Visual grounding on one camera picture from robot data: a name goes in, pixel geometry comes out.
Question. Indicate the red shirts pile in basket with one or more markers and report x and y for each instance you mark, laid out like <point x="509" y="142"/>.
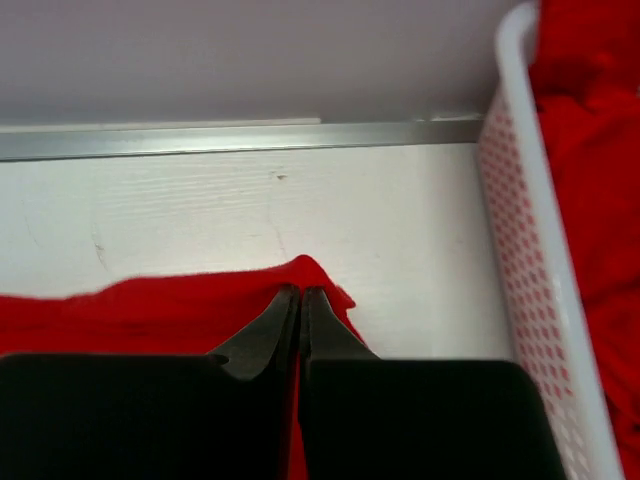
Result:
<point x="585" y="79"/>

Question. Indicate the red t shirt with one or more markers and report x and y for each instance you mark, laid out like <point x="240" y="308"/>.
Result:
<point x="180" y="315"/>

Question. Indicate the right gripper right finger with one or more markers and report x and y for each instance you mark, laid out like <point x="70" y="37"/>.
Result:
<point x="363" y="417"/>

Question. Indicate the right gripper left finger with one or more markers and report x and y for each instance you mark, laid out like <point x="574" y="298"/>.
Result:
<point x="225" y="414"/>

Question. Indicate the white plastic basket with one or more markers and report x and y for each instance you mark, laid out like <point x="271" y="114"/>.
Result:
<point x="549" y="330"/>

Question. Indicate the aluminium table edge rail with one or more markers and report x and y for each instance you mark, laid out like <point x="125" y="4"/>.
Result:
<point x="63" y="145"/>

